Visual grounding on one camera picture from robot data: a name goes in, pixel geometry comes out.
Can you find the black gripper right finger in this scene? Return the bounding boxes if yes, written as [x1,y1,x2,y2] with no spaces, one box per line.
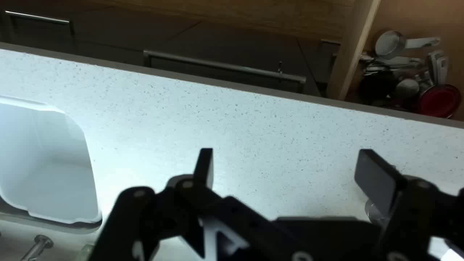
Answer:
[354,149,464,261]

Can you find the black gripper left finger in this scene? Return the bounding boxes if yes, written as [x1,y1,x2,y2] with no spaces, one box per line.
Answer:
[89,147,292,261]

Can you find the small steel measuring cup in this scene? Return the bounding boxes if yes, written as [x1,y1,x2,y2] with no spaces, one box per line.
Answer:
[396,78,422,102]

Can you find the black measuring cup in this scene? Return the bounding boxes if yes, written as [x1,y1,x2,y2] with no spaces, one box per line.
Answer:
[360,67,399,107]

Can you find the wooden kitchen drawer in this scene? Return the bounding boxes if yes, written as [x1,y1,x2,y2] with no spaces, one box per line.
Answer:
[323,0,464,123]

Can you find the dark lower kitchen cabinets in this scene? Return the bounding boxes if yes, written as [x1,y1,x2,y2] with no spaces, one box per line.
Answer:
[0,9,339,96]

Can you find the glass soap pump dispenser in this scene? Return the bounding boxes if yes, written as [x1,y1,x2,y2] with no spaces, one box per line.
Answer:
[19,234,55,261]

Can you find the white sink basin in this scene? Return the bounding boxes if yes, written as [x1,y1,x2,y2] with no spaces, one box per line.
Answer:
[0,95,105,228]

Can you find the white plastic utensil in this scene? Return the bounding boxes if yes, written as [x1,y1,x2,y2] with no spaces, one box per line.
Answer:
[426,50,451,86]

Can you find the white round strainer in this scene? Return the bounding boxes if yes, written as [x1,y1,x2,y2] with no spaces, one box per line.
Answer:
[374,30,442,60]

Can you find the white utensil handle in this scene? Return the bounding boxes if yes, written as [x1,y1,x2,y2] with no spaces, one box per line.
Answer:
[371,56,425,70]

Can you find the short metal bar handle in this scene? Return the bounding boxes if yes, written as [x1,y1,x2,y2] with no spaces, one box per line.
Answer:
[3,9,76,37]

